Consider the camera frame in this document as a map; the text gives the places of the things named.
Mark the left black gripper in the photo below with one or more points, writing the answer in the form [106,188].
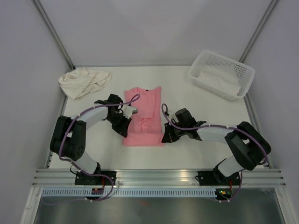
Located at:
[123,129]

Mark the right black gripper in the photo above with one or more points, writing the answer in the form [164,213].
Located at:
[168,136]

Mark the pink t-shirt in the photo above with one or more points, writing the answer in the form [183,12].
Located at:
[145,128]

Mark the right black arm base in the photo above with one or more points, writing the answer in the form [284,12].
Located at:
[214,177]

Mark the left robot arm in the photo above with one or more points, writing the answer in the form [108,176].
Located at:
[69,138]

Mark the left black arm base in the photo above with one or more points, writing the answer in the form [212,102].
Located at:
[107,178]

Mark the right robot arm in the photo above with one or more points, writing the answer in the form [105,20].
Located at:
[248,147]

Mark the white cloth in basket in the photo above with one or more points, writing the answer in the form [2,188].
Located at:
[219,79]

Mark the cream white t-shirt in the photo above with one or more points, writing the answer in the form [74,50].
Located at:
[82,81]

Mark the white plastic basket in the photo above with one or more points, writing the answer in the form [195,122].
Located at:
[244,73]

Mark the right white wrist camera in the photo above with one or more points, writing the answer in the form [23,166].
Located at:
[170,115]

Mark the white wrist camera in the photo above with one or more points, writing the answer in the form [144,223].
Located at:
[170,115]
[128,111]

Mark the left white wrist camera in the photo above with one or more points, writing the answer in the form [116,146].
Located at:
[128,111]

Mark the aluminium mounting rail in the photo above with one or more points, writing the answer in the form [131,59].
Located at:
[258,178]

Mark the white slotted cable duct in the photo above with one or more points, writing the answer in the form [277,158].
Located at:
[138,192]

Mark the left aluminium frame post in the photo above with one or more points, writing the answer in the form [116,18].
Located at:
[47,21]

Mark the aluminium frame post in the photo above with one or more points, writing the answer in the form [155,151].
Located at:
[47,21]
[265,17]

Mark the right aluminium frame post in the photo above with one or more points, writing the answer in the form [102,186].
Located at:
[265,17]

